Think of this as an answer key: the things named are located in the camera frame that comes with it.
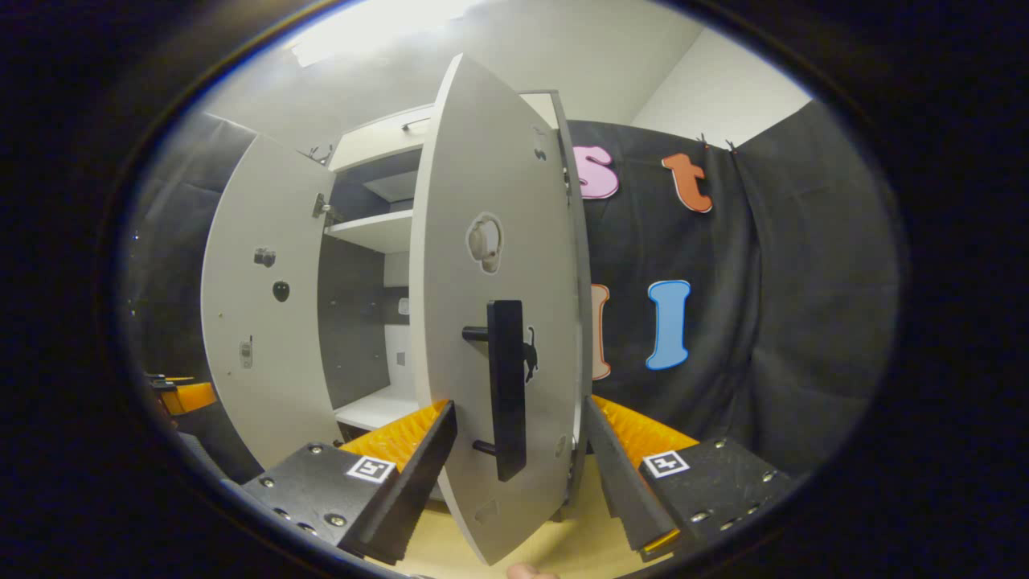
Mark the black right door handle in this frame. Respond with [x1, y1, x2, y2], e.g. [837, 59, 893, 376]
[462, 300, 529, 483]

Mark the white and grey cabinet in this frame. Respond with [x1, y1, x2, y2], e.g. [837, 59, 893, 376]
[316, 90, 564, 451]

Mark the white cabinet door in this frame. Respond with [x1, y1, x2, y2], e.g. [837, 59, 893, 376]
[201, 133, 342, 471]
[408, 54, 592, 566]

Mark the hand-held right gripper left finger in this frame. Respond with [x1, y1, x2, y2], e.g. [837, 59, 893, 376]
[240, 400, 458, 566]

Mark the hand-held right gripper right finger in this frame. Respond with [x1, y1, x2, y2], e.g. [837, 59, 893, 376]
[584, 396, 793, 562]

